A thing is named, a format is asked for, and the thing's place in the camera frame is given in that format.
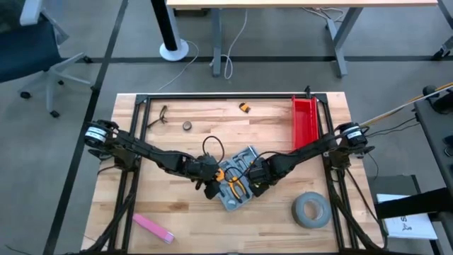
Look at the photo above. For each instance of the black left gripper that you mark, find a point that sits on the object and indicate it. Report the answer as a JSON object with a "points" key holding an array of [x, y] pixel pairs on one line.
{"points": [[209, 173]]}

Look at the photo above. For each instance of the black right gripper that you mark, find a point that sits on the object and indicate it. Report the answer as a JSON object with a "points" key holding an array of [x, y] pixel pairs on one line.
{"points": [[274, 173]]}

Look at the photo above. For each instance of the grey-blue plastic tool case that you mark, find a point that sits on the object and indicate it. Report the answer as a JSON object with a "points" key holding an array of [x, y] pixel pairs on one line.
{"points": [[240, 157]]}

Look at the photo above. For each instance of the small grey socket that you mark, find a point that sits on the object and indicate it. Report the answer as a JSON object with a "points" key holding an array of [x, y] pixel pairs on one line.
{"points": [[183, 125]]}

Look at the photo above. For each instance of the small yellow black tool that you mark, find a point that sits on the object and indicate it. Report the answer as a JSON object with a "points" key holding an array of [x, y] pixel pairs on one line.
{"points": [[245, 107]]}

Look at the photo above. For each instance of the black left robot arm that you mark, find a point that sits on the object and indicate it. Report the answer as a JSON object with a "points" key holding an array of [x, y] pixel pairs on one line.
{"points": [[152, 154]]}

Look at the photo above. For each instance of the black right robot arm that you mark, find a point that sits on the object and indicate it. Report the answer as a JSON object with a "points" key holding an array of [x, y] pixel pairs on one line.
{"points": [[308, 152]]}

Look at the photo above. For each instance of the black safety glasses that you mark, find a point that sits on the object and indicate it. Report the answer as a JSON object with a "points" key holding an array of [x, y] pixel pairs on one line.
{"points": [[165, 115]]}

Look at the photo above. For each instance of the pink flat box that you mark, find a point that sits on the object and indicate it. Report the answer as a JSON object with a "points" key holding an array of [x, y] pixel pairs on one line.
{"points": [[154, 228]]}

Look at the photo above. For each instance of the grey floor box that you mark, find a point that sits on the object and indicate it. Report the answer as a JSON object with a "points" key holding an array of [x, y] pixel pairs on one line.
{"points": [[393, 184]]}

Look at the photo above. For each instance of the black flat bar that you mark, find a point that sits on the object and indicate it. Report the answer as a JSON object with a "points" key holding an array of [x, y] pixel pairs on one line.
{"points": [[410, 204]]}

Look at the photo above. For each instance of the white printed paper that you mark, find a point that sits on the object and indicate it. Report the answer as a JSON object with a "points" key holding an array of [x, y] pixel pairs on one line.
{"points": [[407, 226]]}

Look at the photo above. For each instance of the white rod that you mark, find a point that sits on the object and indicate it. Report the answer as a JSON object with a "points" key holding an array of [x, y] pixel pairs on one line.
{"points": [[407, 107]]}

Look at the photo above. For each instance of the black side table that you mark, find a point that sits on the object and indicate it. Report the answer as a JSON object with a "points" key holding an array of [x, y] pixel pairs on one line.
{"points": [[435, 141]]}

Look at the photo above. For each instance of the wooden desk grey legs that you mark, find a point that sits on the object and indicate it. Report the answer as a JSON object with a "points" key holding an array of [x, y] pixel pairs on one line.
{"points": [[301, 3]]}

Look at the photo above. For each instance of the black caster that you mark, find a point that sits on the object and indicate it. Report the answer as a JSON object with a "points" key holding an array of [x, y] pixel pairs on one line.
{"points": [[442, 53]]}

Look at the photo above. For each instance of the grey office chair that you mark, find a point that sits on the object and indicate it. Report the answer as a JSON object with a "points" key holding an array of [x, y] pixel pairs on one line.
{"points": [[24, 46]]}

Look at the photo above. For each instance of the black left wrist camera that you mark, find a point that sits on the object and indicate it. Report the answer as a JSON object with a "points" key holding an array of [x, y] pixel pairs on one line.
{"points": [[204, 160]]}

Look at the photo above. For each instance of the grey duct tape roll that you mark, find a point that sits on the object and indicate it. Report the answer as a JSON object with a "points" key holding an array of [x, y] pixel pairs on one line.
{"points": [[299, 212]]}

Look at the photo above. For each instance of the red bin wall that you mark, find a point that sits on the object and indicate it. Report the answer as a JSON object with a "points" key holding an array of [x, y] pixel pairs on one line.
{"points": [[304, 120]]}

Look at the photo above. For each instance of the black aluminium table frame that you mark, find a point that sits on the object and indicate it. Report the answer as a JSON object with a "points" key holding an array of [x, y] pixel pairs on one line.
{"points": [[230, 96]]}

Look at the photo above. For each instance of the grey pedestal column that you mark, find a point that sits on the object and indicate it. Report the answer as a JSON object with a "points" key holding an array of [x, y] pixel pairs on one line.
{"points": [[170, 32]]}

